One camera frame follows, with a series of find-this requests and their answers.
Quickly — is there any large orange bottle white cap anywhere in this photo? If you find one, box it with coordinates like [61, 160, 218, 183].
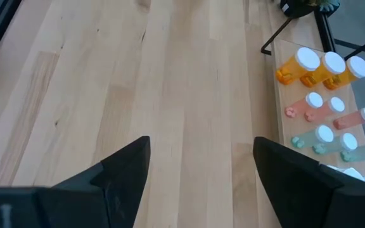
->
[276, 46, 321, 86]
[323, 55, 365, 91]

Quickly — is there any potted green succulent plant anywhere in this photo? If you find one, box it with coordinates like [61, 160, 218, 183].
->
[279, 0, 341, 18]

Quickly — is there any wooden shelf black metal frame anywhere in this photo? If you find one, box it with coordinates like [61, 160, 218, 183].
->
[260, 17, 365, 180]

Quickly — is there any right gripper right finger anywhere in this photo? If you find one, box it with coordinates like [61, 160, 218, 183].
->
[252, 136, 345, 228]

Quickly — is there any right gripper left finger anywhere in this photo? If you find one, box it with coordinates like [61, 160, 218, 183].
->
[51, 136, 151, 228]

